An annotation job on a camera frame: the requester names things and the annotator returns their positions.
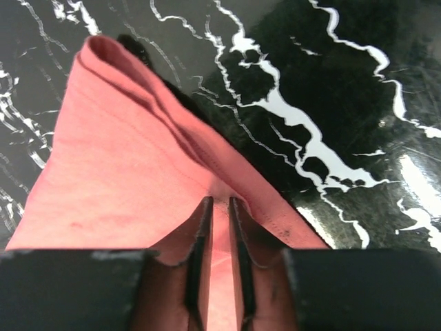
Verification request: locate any red t shirt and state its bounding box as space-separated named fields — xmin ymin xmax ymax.
xmin=7 ymin=36 xmax=325 ymax=330

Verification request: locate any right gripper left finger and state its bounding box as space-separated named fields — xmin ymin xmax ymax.
xmin=1 ymin=197 xmax=214 ymax=330

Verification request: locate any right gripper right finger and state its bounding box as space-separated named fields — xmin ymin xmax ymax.
xmin=229 ymin=197 xmax=440 ymax=330

